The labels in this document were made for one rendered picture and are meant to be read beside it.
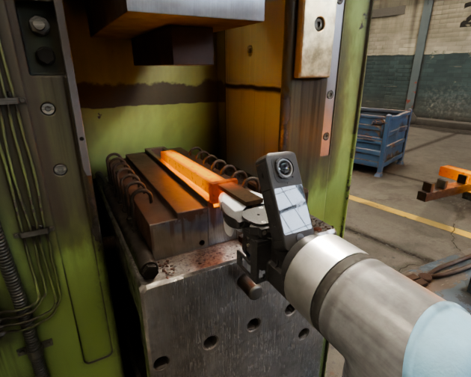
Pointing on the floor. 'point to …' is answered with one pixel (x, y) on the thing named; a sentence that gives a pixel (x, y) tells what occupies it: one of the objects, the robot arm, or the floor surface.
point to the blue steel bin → (381, 137)
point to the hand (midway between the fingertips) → (229, 191)
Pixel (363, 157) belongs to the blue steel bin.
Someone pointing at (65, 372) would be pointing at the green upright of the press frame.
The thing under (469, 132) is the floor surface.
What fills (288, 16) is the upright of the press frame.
